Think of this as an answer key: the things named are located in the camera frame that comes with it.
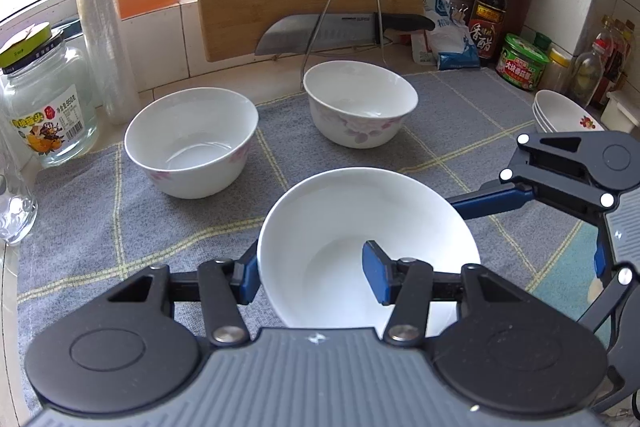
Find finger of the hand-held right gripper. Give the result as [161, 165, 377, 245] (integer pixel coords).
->
[450, 132, 619, 221]
[577, 231, 640, 336]

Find labelled glass jar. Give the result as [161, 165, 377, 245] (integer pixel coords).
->
[0, 23, 101, 168]

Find black-handled kitchen knife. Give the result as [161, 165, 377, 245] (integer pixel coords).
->
[255, 13, 435, 56]

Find red-capped glass bottle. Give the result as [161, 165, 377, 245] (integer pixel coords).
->
[570, 38, 607, 108]

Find metal binder clips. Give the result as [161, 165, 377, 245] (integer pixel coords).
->
[447, 0, 471, 25]

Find white plate fruit decal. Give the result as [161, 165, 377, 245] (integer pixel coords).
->
[534, 89, 606, 134]

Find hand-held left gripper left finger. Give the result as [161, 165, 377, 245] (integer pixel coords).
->
[100, 247, 261, 349]

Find red-labelled dark sauce bottle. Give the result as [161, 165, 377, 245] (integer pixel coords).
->
[607, 19, 636, 92]

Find white plastic box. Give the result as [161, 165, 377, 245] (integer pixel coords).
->
[602, 89, 640, 132]

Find clear glass mug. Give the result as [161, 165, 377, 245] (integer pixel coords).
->
[0, 142, 38, 248]

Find tall plastic wrap roll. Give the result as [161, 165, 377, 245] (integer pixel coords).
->
[72, 0, 136, 125]

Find white bowl pink flowers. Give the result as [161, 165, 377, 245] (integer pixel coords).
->
[124, 88, 259, 199]
[303, 61, 419, 150]
[256, 167, 482, 338]

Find yellow-lidded spice jar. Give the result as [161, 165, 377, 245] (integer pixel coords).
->
[542, 48, 572, 92]

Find green-lidded sauce tub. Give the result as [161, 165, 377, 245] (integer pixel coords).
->
[496, 33, 550, 92]

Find grey checkered dish cloth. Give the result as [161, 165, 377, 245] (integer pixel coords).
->
[17, 67, 640, 413]

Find blue white salt bag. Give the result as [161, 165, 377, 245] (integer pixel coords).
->
[412, 0, 481, 72]

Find dark vinegar bottle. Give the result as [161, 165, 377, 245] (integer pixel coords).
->
[469, 0, 508, 60]

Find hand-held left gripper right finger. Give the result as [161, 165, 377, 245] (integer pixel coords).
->
[362, 241, 538, 349]

